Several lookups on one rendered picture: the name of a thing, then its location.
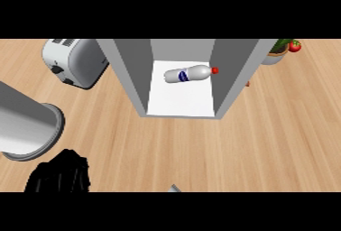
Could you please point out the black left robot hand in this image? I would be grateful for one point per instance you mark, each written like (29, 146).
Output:
(57, 176)

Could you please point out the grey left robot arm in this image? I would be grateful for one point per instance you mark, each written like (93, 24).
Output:
(23, 126)

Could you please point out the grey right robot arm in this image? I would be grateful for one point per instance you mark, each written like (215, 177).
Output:
(174, 189)

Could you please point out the grey open cabinet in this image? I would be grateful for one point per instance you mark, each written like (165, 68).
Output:
(133, 75)

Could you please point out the white water bottle red cap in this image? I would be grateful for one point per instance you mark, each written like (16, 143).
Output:
(187, 74)

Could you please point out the white grey toaster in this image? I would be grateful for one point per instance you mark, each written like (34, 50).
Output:
(75, 61)

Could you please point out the small orange object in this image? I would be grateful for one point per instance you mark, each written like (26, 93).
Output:
(246, 84)

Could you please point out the green plant in grey pot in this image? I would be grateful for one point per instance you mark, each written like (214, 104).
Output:
(274, 55)

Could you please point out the red tomato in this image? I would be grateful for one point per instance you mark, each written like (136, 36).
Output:
(294, 46)

